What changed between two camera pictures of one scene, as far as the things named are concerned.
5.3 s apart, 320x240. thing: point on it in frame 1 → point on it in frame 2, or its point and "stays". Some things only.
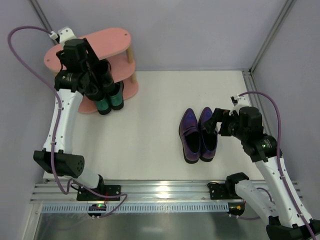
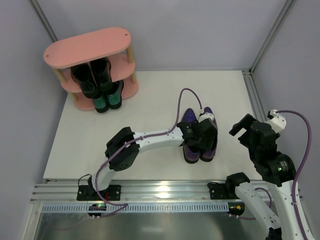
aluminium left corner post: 41,16 stays
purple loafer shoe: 189,136 stays
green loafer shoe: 116,96 stays
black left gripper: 100,81 → 208,130
